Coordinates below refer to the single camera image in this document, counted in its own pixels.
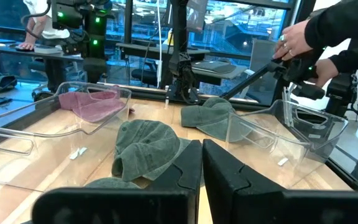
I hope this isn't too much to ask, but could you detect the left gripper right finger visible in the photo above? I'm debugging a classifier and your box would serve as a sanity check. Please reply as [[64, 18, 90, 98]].
[[202, 139, 358, 224]]

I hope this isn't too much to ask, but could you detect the grey panel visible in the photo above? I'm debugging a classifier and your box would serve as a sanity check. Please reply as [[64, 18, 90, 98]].
[[249, 39, 278, 74]]

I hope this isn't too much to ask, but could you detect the dark green towel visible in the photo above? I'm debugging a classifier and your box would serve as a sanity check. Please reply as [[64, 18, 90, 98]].
[[84, 177, 142, 190]]

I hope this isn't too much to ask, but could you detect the white hanging cable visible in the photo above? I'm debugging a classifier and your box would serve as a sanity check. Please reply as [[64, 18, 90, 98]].
[[156, 0, 163, 90]]

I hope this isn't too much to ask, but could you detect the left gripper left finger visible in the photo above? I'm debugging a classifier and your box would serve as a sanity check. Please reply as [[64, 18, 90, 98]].
[[31, 139, 203, 224]]

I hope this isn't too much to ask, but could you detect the dark laptop sleeve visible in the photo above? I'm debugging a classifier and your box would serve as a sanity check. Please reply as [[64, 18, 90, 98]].
[[191, 60, 237, 75]]

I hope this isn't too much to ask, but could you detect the dark office desk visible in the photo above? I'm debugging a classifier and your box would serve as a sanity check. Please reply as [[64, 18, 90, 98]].
[[0, 43, 85, 94], [116, 42, 250, 87]]

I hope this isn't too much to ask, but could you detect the maroon baseball cap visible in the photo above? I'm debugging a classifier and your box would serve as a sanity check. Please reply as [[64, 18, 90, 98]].
[[58, 85, 135, 123]]

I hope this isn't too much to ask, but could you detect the black office chair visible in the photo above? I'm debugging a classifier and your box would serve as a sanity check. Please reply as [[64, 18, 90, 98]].
[[131, 58, 169, 88]]

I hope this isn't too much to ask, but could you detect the person's hand with rings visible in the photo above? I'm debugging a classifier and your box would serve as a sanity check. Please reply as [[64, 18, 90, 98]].
[[272, 20, 314, 62]]

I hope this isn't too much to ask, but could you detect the green baseball cap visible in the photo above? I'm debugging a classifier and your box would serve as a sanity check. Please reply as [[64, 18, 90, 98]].
[[180, 96, 254, 143], [111, 119, 194, 183]]

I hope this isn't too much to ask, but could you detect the clear plastic bin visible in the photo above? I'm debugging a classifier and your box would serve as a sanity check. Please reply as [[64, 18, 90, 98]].
[[225, 99, 350, 189], [0, 81, 133, 193]]

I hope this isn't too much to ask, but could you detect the person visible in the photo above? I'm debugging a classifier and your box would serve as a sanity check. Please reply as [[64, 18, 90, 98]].
[[21, 0, 71, 51]]

